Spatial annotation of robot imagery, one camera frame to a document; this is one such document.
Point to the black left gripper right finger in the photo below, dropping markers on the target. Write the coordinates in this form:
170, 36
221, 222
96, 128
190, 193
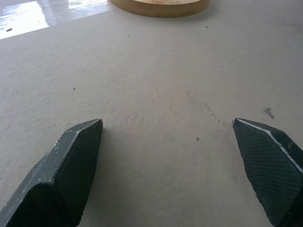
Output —
272, 165

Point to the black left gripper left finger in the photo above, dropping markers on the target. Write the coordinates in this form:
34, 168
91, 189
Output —
59, 179

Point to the round wooden tray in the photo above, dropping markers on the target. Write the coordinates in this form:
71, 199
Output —
158, 7

